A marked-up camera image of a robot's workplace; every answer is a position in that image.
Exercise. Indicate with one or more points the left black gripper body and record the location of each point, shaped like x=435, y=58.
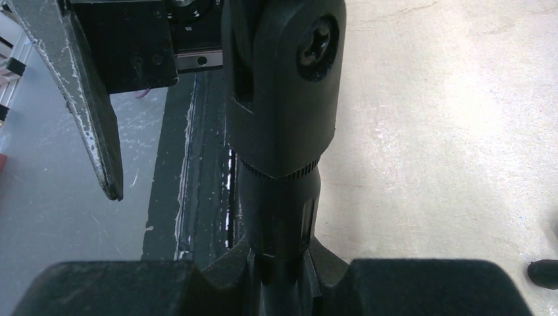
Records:
x=139, y=45

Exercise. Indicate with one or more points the light blue music stand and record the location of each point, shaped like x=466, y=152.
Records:
x=543, y=273

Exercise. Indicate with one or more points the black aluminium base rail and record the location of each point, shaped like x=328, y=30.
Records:
x=191, y=214

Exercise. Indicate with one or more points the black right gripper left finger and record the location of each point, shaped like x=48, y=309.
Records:
x=135, y=288

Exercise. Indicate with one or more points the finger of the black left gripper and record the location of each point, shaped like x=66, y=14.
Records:
x=58, y=36

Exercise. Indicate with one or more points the black round-base microphone stand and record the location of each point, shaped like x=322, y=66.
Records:
x=282, y=63

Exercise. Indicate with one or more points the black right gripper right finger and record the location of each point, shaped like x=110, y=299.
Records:
x=414, y=286

